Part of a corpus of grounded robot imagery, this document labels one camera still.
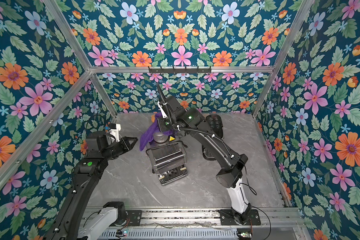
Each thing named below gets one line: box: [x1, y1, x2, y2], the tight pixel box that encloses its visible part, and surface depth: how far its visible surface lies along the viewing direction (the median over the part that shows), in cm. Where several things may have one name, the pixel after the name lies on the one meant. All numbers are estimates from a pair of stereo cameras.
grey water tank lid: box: [153, 132, 169, 144], surface depth 71 cm
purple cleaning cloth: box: [139, 112, 174, 152], surface depth 71 cm
